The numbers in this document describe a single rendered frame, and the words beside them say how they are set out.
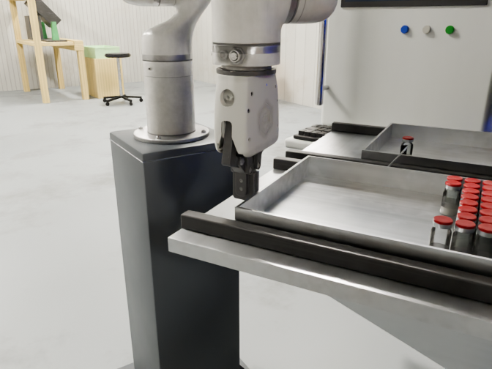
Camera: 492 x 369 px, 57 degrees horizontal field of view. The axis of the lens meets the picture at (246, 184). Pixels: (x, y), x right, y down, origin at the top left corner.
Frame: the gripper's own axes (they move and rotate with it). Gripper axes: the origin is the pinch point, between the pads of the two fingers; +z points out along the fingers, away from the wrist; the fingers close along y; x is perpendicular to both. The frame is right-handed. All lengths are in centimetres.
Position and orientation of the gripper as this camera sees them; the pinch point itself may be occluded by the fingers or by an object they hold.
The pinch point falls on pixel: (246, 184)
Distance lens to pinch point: 61.8
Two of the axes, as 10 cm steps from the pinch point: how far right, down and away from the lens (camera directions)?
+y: 4.7, -3.1, 8.3
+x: -8.8, -1.7, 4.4
